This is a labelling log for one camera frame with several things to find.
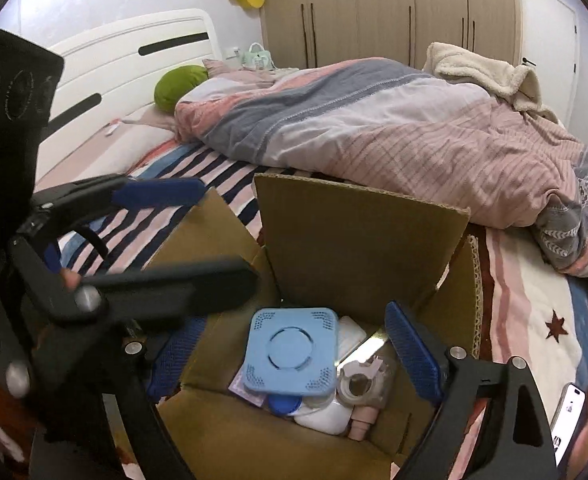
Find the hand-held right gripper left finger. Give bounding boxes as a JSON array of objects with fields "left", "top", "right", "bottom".
[{"left": 29, "top": 316, "right": 209, "bottom": 480}]

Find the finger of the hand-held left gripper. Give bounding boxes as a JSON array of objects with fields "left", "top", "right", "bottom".
[
  {"left": 26, "top": 174, "right": 208, "bottom": 241},
  {"left": 39, "top": 256, "right": 261, "bottom": 327}
]

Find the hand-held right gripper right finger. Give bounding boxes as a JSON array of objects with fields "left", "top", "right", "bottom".
[{"left": 384, "top": 301, "right": 561, "bottom": 480}]

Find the white plastic clip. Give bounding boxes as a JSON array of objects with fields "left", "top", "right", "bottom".
[{"left": 335, "top": 355, "right": 392, "bottom": 408}]

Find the white rectangular case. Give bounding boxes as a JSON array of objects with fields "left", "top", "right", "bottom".
[{"left": 335, "top": 315, "right": 370, "bottom": 361}]

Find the purple cosmetic box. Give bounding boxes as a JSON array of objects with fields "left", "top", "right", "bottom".
[{"left": 228, "top": 375, "right": 270, "bottom": 408}]

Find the white earbuds case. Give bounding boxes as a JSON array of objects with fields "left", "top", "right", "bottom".
[{"left": 294, "top": 395, "right": 352, "bottom": 436}]

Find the blue square plastic device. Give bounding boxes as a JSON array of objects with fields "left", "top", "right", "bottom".
[{"left": 242, "top": 307, "right": 340, "bottom": 396}]

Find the brown cardboard box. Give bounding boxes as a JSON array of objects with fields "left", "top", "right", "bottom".
[{"left": 144, "top": 172, "right": 485, "bottom": 480}]

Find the pink and white pillow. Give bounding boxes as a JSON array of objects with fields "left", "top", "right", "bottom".
[{"left": 36, "top": 110, "right": 180, "bottom": 186}]

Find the green round pillow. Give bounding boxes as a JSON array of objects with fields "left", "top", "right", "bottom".
[{"left": 154, "top": 65, "right": 210, "bottom": 113}]

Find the blue round lid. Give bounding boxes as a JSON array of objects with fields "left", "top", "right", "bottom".
[{"left": 266, "top": 392, "right": 302, "bottom": 415}]

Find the white bed headboard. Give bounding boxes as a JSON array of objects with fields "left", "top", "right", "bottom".
[{"left": 34, "top": 8, "right": 223, "bottom": 181}]

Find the mint green bag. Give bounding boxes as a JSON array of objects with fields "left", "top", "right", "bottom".
[{"left": 241, "top": 42, "right": 275, "bottom": 71}]

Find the smartphone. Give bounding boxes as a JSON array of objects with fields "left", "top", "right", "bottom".
[{"left": 549, "top": 382, "right": 588, "bottom": 466}]

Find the pink and grey quilt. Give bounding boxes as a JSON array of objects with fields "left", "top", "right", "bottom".
[{"left": 174, "top": 59, "right": 588, "bottom": 278}]

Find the wooden wardrobe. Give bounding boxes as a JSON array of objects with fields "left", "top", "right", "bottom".
[{"left": 256, "top": 0, "right": 520, "bottom": 71}]

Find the beige fleece blanket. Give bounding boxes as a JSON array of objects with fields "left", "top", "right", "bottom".
[{"left": 421, "top": 42, "right": 560, "bottom": 123}]

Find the white door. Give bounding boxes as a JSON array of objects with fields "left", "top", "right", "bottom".
[{"left": 516, "top": 0, "right": 580, "bottom": 121}]

